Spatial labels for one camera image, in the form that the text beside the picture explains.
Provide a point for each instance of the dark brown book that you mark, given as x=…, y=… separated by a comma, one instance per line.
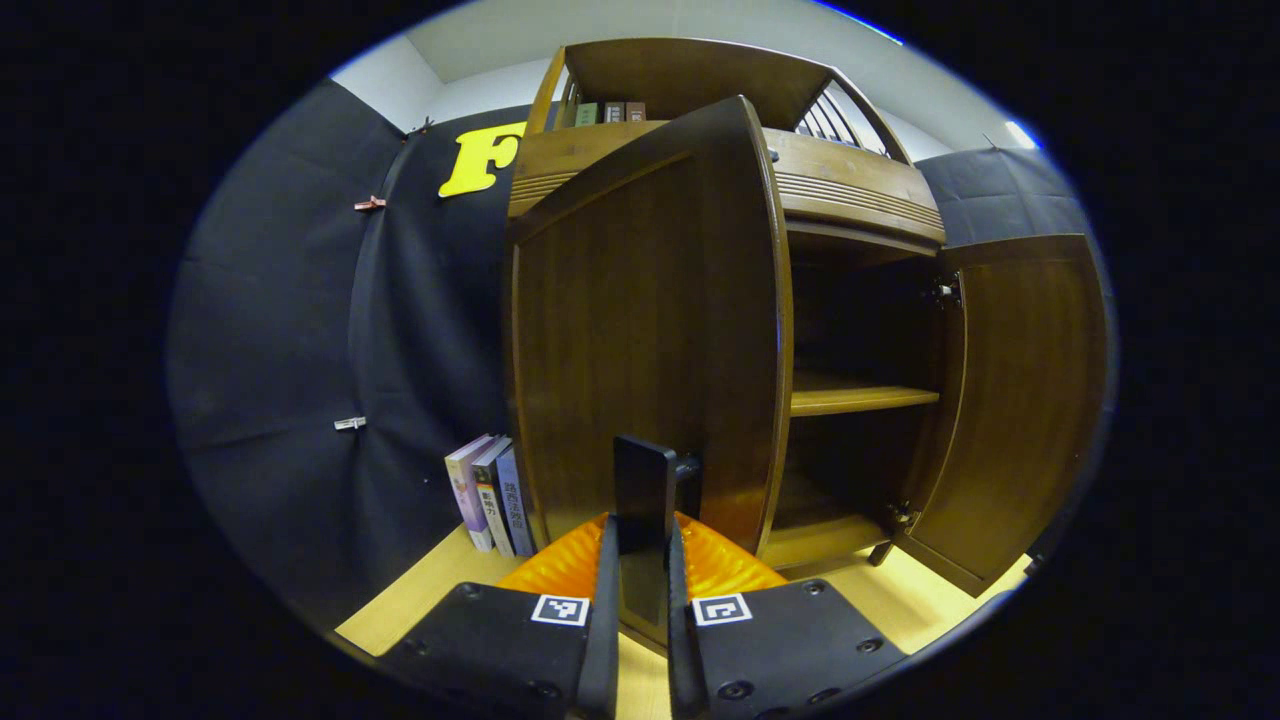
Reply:
x=614, y=111

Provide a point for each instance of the dark backdrop clip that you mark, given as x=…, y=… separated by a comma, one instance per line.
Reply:
x=421, y=126

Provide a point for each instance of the wooden double-door shoe cabinet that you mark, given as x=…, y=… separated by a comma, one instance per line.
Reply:
x=680, y=70

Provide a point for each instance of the wooden shoe cabinet door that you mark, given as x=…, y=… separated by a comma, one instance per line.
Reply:
x=650, y=320
x=1020, y=400

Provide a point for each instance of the grey white book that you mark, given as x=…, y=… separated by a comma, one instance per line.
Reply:
x=492, y=500

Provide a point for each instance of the light brown book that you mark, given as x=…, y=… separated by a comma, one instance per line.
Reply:
x=636, y=110

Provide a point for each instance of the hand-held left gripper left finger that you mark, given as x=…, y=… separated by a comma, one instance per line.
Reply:
x=600, y=660

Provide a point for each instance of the small ceiling light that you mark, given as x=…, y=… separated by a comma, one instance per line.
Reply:
x=1022, y=135

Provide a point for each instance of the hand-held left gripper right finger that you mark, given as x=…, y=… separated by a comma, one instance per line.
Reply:
x=683, y=660

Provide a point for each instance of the green book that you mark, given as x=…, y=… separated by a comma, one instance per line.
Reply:
x=587, y=113

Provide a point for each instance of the white clip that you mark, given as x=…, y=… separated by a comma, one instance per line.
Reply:
x=350, y=423

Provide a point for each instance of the red clip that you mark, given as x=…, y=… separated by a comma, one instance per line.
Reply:
x=370, y=203

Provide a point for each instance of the lilac blue book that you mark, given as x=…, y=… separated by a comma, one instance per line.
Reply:
x=515, y=505

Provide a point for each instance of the wooden inner shelf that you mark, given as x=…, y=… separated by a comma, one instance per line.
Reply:
x=860, y=398

